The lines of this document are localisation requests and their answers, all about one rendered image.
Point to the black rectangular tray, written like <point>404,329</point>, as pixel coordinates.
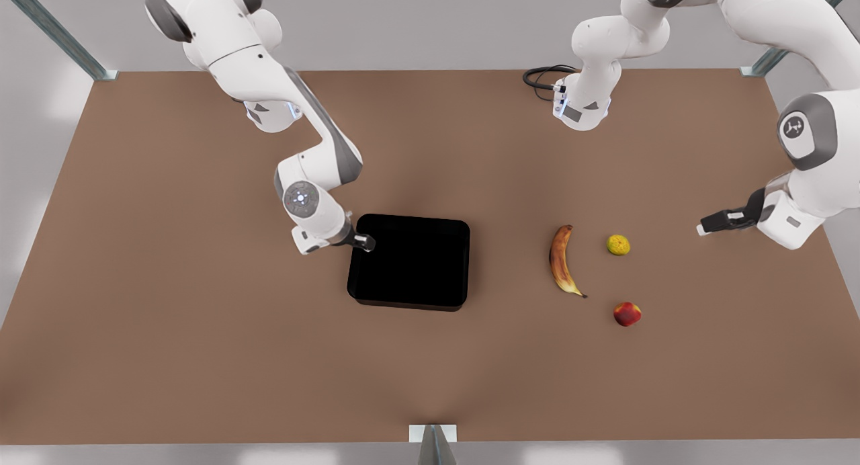
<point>410,260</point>

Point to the yellow lemon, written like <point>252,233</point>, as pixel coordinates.
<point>619,244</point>

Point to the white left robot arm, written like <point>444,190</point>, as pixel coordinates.
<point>799,62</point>

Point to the red apple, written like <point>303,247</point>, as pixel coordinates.
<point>627,314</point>

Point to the silver frame post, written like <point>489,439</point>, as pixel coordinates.
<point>54,28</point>
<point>793,31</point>
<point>435,445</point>

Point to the ripe spotted banana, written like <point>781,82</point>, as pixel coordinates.
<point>560,260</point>

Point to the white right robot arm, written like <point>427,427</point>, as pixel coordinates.
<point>269,82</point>

